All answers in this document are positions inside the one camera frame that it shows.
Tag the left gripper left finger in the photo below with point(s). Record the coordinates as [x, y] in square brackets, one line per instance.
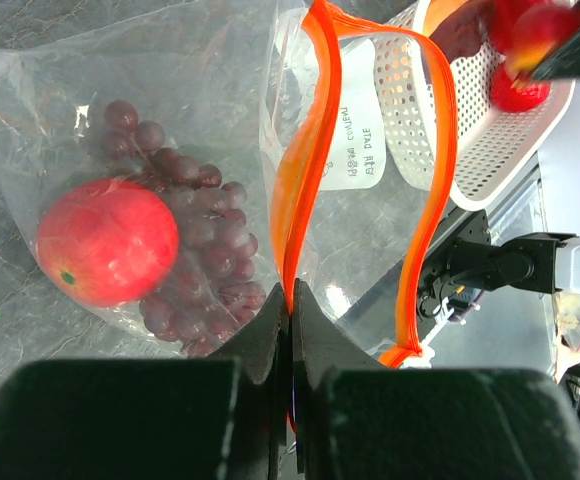
[219, 417]

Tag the white perforated plastic basket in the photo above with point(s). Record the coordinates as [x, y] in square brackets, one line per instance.
[493, 146]

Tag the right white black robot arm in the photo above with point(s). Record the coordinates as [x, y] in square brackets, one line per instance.
[545, 263]

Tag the red apple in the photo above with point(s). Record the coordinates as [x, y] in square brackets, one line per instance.
[539, 31]
[107, 242]
[510, 92]

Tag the clear orange zip top bag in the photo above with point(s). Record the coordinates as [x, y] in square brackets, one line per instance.
[280, 96]

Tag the dark red grape bunch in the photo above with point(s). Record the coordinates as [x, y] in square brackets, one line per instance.
[211, 292]

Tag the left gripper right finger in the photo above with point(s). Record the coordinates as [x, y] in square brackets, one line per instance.
[356, 419]

